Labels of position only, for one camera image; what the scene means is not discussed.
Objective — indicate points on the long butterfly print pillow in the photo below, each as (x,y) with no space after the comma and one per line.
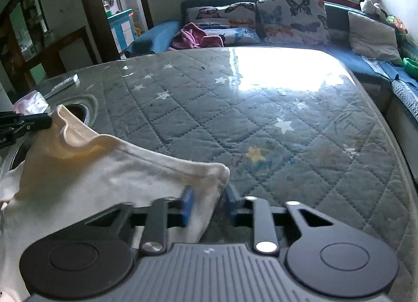
(222,14)

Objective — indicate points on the dark wooden door frame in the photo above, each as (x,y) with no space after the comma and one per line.
(94,21)

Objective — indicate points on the green orange plush toy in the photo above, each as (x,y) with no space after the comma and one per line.
(396,24)

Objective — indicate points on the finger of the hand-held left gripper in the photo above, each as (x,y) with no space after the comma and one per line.
(36,123)

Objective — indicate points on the white lace sofa cover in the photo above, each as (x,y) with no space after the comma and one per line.
(406,96)

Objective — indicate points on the round recessed steel basin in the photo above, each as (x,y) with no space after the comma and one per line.
(85,113)

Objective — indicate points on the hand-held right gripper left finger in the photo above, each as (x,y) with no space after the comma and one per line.
(187,207)

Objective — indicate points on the flat butterfly print pillow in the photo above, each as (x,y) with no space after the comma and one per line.
(238,35)

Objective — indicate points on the large butterfly print pillow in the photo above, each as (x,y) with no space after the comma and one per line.
(294,17)

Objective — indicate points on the blue white toy cabinet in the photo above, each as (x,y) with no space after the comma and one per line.
(122,30)

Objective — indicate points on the cream shirt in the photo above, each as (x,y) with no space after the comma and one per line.
(98,174)

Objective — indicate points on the pink garment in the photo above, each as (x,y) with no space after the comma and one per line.
(192,35)

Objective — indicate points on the dark wooden cabinet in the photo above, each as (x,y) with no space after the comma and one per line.
(19,60)

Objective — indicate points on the pink tissue pack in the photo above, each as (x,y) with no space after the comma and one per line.
(31,102)

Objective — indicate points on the white remote control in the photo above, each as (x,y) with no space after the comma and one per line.
(65,82)

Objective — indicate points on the panda plush toy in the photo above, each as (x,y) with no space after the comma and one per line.
(370,6)

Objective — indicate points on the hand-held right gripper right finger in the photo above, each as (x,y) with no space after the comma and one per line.
(232,207)

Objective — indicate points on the blue sofa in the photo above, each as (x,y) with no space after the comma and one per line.
(156,35)

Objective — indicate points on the blue cloth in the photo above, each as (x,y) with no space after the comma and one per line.
(398,73)

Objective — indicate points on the green plastic bowl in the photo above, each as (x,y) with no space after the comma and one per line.
(411,66)

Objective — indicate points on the grey pillow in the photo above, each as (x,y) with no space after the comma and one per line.
(372,37)

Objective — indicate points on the grey quilted star table cover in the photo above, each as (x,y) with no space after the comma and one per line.
(261,125)

